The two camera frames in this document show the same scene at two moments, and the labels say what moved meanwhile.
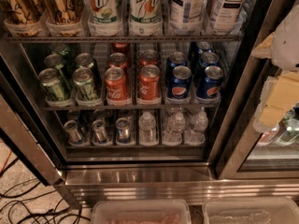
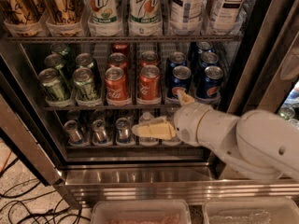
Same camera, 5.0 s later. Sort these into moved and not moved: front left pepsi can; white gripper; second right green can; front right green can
Moved: white gripper
Not moved: front right green can; second right green can; front left pepsi can
